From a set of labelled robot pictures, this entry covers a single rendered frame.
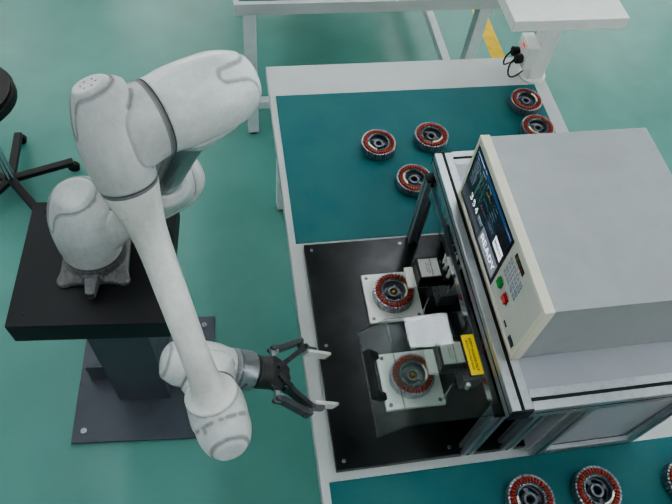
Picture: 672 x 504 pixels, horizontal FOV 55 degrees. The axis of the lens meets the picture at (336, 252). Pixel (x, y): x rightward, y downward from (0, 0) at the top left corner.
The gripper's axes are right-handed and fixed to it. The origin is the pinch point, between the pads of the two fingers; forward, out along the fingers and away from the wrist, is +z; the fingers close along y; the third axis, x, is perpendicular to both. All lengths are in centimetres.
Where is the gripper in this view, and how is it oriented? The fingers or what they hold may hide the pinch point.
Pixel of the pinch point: (326, 379)
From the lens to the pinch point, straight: 159.4
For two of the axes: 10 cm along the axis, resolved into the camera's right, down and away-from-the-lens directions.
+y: 1.5, 8.3, -5.3
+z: 8.1, 2.0, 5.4
